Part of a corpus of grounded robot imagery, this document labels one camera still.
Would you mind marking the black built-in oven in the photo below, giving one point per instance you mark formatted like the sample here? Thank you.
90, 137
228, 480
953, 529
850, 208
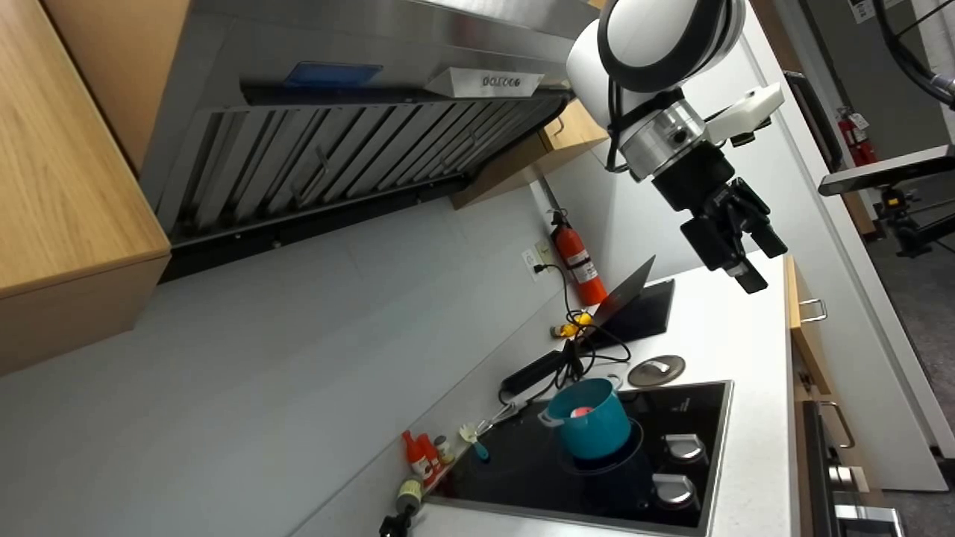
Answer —
845, 518

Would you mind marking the blue pot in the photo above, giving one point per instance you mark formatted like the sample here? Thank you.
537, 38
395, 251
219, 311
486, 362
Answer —
599, 432

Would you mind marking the black glass cooktop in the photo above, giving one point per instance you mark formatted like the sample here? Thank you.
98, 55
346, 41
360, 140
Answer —
557, 480

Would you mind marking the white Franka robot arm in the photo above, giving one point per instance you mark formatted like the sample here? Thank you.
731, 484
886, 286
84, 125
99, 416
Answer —
657, 41

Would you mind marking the small wooden wall cabinet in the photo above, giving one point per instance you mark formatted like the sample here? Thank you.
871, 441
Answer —
557, 146

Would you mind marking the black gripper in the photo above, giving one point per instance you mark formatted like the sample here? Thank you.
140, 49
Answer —
702, 183

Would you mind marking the dark glass bottle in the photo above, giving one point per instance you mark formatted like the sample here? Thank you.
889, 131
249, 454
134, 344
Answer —
404, 510

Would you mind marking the black round pot lid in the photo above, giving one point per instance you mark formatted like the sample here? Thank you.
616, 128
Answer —
657, 372

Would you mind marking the black camera mounting bar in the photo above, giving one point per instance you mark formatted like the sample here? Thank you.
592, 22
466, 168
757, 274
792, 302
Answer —
886, 172

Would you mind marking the black power strip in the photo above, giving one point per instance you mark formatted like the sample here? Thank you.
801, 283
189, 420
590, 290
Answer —
532, 374

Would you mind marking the silver oven knob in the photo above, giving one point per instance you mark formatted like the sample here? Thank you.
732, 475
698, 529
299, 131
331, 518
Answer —
842, 475

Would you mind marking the light wooden wall cabinet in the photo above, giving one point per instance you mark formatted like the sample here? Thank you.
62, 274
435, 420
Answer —
71, 190

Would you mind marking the silver cooktop knob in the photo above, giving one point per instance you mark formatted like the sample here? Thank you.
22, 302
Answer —
672, 490
684, 450

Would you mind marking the white wall outlet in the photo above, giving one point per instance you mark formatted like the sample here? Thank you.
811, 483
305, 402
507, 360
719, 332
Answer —
540, 262

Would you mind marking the red fire extinguisher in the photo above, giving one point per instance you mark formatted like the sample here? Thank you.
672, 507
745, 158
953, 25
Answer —
581, 262

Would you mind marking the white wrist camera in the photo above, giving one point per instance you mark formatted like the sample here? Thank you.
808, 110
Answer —
745, 110

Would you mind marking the small distant fire extinguisher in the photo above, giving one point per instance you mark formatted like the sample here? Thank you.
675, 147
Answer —
857, 140

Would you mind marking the pink item inside pot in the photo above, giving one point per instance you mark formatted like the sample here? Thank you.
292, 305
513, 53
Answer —
583, 410

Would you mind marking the stainless steel range hood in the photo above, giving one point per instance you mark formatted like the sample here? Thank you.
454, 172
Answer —
349, 131

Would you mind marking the red sauce bottle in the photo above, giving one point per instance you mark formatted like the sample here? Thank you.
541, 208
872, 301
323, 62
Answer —
423, 459

